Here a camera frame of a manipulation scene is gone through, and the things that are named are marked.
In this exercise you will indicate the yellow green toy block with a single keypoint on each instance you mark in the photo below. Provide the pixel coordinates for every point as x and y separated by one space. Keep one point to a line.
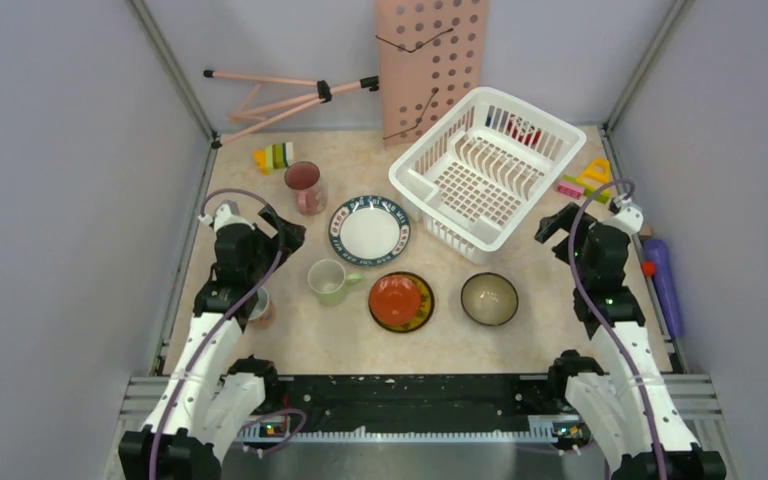
596 174

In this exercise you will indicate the red toy basket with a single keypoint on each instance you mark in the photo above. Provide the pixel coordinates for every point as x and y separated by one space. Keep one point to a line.
523 131

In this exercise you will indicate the pink perforated board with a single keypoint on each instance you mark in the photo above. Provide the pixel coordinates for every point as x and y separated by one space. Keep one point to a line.
429 57

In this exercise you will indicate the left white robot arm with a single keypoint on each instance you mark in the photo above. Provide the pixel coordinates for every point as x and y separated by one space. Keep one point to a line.
205 404

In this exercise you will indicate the purple handle tool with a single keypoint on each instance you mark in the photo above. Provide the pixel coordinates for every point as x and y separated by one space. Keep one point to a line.
656 266

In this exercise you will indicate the red bowl yellow rim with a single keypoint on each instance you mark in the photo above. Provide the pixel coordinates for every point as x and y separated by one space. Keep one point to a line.
401 302

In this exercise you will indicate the orange dotted mug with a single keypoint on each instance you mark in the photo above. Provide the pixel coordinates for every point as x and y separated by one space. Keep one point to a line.
263 314

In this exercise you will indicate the pink glass mug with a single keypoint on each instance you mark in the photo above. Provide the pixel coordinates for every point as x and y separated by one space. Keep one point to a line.
307 187

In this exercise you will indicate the white plastic dish rack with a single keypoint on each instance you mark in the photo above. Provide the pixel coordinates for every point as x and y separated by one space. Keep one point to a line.
469 184

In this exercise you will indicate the pink toy brick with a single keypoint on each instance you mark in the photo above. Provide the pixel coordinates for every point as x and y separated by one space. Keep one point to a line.
570 189

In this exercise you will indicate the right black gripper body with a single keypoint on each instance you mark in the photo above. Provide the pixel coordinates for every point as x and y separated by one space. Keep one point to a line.
583 268

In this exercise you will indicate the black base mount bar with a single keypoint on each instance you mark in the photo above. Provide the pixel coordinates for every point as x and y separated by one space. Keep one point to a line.
434 404

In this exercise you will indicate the stacked coloured toy blocks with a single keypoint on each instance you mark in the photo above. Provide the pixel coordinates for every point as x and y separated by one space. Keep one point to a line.
274 157

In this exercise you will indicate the small wooden block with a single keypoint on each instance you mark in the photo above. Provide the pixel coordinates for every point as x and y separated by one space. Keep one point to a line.
646 232

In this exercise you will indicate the white plate green rim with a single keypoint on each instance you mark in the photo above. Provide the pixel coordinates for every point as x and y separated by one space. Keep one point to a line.
369 231

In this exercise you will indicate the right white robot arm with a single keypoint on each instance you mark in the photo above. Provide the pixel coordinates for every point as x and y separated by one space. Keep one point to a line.
620 394

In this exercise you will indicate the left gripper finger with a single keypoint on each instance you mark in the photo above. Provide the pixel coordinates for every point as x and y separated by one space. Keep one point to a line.
293 238
269 215

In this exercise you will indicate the light green mug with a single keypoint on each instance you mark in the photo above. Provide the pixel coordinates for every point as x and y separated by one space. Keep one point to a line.
330 282

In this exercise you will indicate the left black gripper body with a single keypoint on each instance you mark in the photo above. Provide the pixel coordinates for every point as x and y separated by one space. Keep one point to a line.
266 251

